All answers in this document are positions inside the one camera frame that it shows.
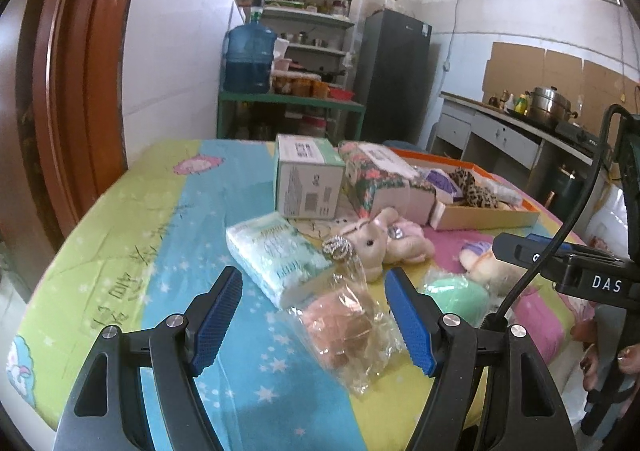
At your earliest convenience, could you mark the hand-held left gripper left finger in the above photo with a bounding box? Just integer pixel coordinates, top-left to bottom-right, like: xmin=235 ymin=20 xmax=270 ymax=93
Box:
xmin=52 ymin=266 xmax=244 ymax=451

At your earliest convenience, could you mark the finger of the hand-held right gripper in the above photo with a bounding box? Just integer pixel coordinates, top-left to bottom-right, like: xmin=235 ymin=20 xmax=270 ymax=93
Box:
xmin=492 ymin=232 xmax=581 ymax=282

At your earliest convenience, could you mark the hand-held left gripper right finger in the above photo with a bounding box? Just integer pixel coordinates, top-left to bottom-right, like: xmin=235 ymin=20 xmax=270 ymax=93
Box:
xmin=384 ymin=267 xmax=573 ymax=451

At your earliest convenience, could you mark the cream plush toy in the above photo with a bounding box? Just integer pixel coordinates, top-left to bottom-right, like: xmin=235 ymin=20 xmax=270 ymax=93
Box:
xmin=459 ymin=240 xmax=526 ymax=289

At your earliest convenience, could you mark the orange cardboard box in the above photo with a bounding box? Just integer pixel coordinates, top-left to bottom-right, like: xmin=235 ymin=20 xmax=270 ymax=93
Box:
xmin=387 ymin=146 xmax=542 ymax=232

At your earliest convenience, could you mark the mint green puff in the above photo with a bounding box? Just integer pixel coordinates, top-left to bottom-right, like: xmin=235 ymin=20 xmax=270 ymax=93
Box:
xmin=417 ymin=271 xmax=493 ymax=327

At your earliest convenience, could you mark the pink puff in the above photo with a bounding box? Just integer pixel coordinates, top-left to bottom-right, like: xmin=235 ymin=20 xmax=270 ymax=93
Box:
xmin=287 ymin=258 xmax=396 ymax=397

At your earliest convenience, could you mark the leopard print scrunchie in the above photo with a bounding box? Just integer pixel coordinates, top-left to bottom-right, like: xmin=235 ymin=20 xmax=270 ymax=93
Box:
xmin=446 ymin=168 xmax=501 ymax=209

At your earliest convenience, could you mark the green white tissue pack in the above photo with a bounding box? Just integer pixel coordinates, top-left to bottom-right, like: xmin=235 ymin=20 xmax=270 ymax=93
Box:
xmin=225 ymin=211 xmax=335 ymax=309

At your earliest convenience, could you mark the cream plush bunny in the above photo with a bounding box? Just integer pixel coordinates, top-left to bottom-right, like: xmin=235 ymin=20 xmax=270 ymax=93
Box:
xmin=332 ymin=207 xmax=436 ymax=282

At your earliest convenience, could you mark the purple cartoon tissue pack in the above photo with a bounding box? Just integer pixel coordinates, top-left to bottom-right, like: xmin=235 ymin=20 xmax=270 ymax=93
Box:
xmin=422 ymin=167 xmax=463 ymax=199

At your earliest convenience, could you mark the person's right hand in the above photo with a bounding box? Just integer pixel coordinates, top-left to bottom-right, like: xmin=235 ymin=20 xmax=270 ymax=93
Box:
xmin=575 ymin=321 xmax=640 ymax=392

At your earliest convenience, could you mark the silver glitter scrunchie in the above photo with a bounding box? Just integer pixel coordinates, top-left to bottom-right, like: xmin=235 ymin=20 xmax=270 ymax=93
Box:
xmin=321 ymin=236 xmax=353 ymax=263

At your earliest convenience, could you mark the white kitchen counter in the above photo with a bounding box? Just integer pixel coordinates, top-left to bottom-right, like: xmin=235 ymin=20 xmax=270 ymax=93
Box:
xmin=432 ymin=91 xmax=616 ymax=212

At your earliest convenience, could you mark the gas stove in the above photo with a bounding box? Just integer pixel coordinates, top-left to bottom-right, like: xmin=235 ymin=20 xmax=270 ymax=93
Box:
xmin=555 ymin=118 xmax=613 ymax=152

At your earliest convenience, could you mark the floral tissue pack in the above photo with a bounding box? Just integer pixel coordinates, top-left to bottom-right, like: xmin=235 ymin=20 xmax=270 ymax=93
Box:
xmin=337 ymin=140 xmax=438 ymax=227

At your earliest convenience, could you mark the steel pot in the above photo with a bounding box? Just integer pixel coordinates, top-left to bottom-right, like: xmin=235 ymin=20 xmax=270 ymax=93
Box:
xmin=527 ymin=86 xmax=573 ymax=124

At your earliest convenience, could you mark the white mask box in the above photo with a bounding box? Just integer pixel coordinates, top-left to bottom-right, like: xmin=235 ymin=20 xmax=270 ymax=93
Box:
xmin=274 ymin=134 xmax=346 ymax=221

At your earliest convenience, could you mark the dark refrigerator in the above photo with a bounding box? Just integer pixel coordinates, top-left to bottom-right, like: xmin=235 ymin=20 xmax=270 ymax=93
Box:
xmin=352 ymin=8 xmax=433 ymax=147

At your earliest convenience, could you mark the pink lidded plastic jar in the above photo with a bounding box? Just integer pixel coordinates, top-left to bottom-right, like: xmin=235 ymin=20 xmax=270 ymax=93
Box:
xmin=300 ymin=117 xmax=328 ymax=139

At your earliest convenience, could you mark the green metal table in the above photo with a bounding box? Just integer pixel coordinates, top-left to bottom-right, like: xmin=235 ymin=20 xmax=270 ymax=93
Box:
xmin=217 ymin=88 xmax=366 ymax=142

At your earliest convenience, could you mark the row of pickle jars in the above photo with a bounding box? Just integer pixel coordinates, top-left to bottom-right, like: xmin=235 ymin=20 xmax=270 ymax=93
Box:
xmin=270 ymin=71 xmax=331 ymax=98

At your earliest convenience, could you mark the blue water jug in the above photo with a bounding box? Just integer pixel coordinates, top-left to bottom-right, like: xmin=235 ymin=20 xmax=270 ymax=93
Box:
xmin=222 ymin=24 xmax=278 ymax=94

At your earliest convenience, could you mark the white shelf rack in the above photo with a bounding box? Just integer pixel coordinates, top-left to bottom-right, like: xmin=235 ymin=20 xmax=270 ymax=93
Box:
xmin=257 ymin=0 xmax=363 ymax=87

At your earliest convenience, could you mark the black cable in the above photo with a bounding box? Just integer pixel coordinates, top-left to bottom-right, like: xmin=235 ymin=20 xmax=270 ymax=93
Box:
xmin=477 ymin=104 xmax=631 ymax=332

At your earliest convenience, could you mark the brown cardboard wall sheet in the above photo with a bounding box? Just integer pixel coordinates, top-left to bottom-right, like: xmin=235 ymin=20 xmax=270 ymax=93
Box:
xmin=482 ymin=41 xmax=640 ymax=107

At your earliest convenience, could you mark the wooden door frame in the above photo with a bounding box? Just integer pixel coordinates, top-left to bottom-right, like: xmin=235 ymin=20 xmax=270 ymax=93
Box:
xmin=15 ymin=0 xmax=151 ymax=222

